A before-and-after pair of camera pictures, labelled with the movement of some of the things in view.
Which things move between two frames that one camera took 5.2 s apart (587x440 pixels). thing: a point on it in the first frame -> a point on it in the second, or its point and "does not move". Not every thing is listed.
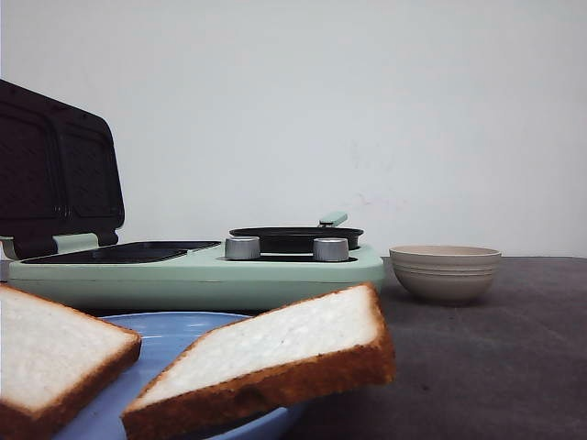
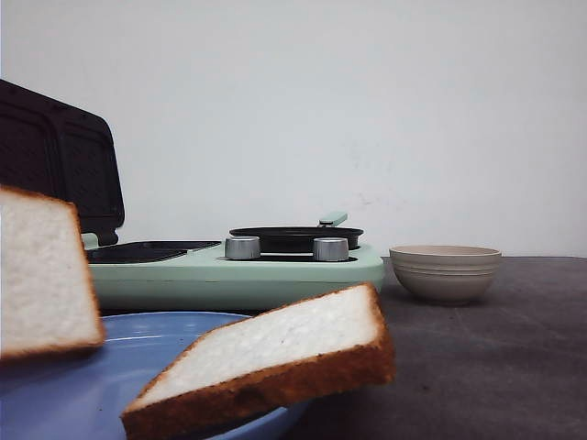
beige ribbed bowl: [442, 275] does not move
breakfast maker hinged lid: [59, 171] does not move
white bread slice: [322, 346] does not move
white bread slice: [51, 358] -> [48, 299]
